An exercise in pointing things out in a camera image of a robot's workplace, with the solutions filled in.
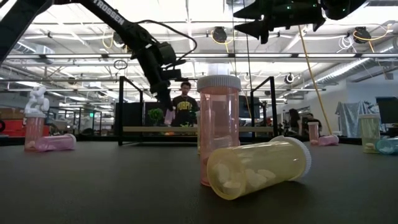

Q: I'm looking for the silver ventilation duct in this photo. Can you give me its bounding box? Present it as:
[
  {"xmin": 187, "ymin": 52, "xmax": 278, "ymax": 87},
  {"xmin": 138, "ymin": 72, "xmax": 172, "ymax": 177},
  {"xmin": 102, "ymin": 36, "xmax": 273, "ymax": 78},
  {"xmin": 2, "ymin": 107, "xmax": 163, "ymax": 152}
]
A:
[{"xmin": 306, "ymin": 37, "xmax": 398, "ymax": 90}]

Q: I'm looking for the teal pill bottle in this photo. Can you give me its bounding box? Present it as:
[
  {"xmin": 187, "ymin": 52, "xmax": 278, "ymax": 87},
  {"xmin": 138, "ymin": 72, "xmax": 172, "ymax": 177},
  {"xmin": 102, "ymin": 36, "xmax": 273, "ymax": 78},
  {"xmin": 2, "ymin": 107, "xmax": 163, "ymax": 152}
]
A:
[{"xmin": 374, "ymin": 136, "xmax": 398, "ymax": 156}]

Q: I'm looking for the yellow cable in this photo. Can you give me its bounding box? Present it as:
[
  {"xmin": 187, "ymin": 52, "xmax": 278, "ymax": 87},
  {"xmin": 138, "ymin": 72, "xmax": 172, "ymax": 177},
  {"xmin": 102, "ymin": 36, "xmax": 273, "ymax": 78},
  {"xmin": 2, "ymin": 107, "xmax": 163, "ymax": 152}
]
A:
[{"xmin": 297, "ymin": 24, "xmax": 333, "ymax": 136}]

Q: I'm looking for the person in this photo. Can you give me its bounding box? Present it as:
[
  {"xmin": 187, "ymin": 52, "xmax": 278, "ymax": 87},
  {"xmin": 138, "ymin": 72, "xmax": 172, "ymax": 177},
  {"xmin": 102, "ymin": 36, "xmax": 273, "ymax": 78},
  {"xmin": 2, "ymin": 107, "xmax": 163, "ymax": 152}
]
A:
[
  {"xmin": 303, "ymin": 112, "xmax": 324, "ymax": 138},
  {"xmin": 170, "ymin": 81, "xmax": 201, "ymax": 128}
]

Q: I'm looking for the small green plant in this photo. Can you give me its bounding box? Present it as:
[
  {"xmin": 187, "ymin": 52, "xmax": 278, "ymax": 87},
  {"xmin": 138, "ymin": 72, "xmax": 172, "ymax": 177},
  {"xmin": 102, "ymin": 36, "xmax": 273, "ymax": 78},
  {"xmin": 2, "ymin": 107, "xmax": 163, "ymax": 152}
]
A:
[{"xmin": 147, "ymin": 108, "xmax": 165, "ymax": 127}]

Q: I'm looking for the grey cloth cover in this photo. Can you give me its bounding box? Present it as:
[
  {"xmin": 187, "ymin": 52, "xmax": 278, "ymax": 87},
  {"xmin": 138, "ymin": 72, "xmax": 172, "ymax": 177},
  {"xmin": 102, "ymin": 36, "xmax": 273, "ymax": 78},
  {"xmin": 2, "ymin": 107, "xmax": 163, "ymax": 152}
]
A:
[{"xmin": 335, "ymin": 101, "xmax": 379, "ymax": 138}]

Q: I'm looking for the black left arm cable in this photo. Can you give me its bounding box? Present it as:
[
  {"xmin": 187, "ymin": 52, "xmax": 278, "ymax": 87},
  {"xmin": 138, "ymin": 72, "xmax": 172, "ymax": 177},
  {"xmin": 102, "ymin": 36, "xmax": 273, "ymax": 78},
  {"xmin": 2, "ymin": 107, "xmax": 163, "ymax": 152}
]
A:
[{"xmin": 133, "ymin": 19, "xmax": 198, "ymax": 69}]

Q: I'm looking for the black room divider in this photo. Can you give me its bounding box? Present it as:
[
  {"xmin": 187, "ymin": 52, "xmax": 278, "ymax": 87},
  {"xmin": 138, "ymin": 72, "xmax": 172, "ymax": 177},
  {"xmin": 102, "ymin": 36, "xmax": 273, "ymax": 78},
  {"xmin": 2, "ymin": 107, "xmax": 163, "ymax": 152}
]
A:
[{"xmin": 114, "ymin": 101, "xmax": 147, "ymax": 128}]

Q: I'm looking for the white bottle cap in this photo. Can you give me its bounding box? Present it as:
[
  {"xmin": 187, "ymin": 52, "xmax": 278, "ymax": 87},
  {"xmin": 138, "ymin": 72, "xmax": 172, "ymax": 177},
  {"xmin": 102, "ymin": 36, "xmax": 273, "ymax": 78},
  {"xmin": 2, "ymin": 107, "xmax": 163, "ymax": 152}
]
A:
[{"xmin": 197, "ymin": 74, "xmax": 243, "ymax": 187}]

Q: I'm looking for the black monitor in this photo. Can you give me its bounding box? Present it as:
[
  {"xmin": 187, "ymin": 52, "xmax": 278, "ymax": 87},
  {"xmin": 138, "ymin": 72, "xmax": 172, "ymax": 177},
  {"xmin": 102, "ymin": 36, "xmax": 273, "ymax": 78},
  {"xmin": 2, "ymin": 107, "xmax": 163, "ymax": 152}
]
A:
[{"xmin": 375, "ymin": 96, "xmax": 398, "ymax": 125}]

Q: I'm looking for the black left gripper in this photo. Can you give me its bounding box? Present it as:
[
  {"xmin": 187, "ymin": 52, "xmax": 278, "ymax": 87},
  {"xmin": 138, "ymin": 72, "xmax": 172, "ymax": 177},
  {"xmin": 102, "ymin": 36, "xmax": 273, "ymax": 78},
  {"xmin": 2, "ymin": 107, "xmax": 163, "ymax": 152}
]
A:
[{"xmin": 143, "ymin": 52, "xmax": 183, "ymax": 111}]

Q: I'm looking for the red pill bottle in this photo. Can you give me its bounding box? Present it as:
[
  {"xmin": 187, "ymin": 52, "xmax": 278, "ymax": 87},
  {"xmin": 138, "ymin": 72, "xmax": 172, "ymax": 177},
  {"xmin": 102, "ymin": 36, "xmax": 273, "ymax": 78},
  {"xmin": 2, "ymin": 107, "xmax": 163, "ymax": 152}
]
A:
[
  {"xmin": 307, "ymin": 121, "xmax": 320, "ymax": 146},
  {"xmin": 24, "ymin": 112, "xmax": 47, "ymax": 152}
]

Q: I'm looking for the white robot figure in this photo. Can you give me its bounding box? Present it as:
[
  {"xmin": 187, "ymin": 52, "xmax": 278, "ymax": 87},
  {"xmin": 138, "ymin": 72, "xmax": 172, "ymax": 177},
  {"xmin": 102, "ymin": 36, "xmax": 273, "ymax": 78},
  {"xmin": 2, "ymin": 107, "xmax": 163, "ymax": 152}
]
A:
[{"xmin": 24, "ymin": 86, "xmax": 50, "ymax": 114}]

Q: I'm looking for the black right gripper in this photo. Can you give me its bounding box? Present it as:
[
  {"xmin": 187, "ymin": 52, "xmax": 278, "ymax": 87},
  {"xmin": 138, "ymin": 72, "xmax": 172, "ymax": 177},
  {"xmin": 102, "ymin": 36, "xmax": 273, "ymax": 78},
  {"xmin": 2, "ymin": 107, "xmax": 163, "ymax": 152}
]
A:
[{"xmin": 233, "ymin": 0, "xmax": 327, "ymax": 45}]

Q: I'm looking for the red cabinet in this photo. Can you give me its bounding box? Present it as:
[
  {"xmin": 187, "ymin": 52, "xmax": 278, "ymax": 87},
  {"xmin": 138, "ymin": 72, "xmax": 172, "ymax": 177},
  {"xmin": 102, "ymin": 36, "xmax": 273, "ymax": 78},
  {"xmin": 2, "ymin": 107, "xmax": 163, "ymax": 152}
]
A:
[{"xmin": 0, "ymin": 119, "xmax": 51, "ymax": 138}]

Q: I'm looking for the yellow pill bottle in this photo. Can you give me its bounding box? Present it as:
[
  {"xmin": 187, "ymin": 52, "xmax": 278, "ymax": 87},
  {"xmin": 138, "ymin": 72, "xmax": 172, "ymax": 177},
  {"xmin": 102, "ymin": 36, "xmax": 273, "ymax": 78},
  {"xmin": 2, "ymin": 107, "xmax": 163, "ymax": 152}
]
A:
[{"xmin": 206, "ymin": 135, "xmax": 313, "ymax": 201}]

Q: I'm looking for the black metal table frame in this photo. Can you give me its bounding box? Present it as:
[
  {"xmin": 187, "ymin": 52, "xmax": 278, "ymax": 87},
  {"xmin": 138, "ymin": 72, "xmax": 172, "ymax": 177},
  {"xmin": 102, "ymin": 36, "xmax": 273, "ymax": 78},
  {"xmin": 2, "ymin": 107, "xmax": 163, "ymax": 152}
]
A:
[{"xmin": 0, "ymin": 135, "xmax": 398, "ymax": 147}]

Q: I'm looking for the green pill bottle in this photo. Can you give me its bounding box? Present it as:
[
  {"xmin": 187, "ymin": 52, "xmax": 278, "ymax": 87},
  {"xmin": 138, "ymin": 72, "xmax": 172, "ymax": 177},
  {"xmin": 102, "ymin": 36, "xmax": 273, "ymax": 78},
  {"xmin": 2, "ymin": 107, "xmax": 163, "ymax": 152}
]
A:
[{"xmin": 358, "ymin": 113, "xmax": 381, "ymax": 154}]

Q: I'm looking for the wooden shelf black metal frame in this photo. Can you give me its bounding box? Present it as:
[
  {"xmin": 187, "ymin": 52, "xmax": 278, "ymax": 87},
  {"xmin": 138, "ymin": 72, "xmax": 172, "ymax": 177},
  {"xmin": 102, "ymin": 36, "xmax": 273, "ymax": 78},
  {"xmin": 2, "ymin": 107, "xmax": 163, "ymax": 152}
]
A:
[{"xmin": 117, "ymin": 75, "xmax": 279, "ymax": 147}]

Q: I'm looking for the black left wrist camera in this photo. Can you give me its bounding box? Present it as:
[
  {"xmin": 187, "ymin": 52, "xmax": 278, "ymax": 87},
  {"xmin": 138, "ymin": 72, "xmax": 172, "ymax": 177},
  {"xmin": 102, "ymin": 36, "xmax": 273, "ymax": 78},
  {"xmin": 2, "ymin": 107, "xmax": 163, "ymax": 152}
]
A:
[{"xmin": 157, "ymin": 41, "xmax": 178, "ymax": 67}]

